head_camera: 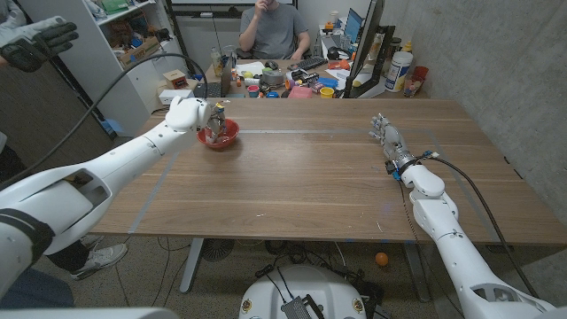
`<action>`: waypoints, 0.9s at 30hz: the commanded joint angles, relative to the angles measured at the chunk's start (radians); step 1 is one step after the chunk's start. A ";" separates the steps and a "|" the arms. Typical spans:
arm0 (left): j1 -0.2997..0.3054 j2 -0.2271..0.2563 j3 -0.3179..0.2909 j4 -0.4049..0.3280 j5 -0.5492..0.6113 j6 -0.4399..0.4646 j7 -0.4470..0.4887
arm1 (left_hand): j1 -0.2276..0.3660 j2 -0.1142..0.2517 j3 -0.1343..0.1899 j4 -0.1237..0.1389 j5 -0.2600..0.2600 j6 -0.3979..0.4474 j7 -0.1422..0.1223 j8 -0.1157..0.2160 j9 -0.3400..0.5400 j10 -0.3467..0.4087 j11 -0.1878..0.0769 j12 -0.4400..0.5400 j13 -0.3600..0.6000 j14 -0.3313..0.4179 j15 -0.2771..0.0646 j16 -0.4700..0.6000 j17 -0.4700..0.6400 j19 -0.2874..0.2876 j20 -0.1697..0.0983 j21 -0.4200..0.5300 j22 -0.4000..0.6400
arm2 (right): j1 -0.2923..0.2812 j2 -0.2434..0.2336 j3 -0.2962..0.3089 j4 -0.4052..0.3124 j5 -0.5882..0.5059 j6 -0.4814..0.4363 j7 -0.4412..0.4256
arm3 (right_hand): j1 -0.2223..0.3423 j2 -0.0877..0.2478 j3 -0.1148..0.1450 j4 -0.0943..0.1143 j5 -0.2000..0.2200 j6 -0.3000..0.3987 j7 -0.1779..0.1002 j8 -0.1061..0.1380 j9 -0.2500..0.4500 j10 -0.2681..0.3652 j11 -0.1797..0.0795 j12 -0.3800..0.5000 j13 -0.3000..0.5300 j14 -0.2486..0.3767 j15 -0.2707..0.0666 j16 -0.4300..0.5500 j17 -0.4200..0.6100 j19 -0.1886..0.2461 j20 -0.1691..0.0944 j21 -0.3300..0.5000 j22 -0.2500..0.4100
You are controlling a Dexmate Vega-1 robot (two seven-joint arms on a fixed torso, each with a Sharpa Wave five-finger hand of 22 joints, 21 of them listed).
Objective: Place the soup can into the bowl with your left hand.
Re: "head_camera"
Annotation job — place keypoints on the black computer monitor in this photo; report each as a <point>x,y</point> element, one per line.
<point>365,49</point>

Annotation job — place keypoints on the white flat box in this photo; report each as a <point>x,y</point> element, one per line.
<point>175,95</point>

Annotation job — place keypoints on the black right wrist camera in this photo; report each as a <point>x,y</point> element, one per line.
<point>392,169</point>

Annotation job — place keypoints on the yellow cup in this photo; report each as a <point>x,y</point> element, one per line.
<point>327,92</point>

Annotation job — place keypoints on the clear plastic bottle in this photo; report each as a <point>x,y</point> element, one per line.
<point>216,62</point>

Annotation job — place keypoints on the red bowl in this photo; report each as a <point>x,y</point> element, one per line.
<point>232,133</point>

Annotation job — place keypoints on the red cup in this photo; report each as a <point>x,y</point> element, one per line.
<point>421,72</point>

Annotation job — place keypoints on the open grey laptop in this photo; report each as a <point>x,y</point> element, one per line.
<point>212,90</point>

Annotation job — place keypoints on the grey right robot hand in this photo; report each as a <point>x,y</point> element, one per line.
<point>394,139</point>

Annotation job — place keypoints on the grey table leg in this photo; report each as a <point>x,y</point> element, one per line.
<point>417,272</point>
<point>191,266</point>

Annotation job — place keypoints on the black round floor fan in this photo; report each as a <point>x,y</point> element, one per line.
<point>218,249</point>

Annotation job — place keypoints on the seated person in grey t-shirt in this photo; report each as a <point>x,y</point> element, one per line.
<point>274,31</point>

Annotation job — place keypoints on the laptop with blue screen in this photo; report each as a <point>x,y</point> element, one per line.
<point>353,25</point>

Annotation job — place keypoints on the pink box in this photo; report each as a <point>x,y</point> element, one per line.
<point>300,92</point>

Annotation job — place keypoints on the grey tape roll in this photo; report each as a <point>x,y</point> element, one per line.
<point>273,77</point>

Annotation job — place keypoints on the black and white teleoperation glove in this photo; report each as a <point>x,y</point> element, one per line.
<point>37,42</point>

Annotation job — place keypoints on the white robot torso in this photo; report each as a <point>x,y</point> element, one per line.
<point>305,283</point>

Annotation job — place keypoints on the orange ball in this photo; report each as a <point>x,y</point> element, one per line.
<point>382,259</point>

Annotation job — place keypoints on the black keyboard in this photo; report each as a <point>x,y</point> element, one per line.
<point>311,63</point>

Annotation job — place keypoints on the cardboard box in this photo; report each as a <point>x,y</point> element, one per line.
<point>139,52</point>

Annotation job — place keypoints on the small wooden box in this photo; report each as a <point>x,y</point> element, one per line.
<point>175,79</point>

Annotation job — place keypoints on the white plastic tub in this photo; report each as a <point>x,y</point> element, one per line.
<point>398,71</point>

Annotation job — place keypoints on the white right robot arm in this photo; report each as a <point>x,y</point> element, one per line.
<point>452,248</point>

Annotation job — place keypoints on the black headphones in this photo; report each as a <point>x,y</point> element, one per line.
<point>337,54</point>

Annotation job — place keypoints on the white sneaker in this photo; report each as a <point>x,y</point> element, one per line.
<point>99,260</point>

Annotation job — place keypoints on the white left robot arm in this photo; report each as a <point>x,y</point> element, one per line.
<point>111,173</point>

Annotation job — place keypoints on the white shelf unit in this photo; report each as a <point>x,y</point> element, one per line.
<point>111,44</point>

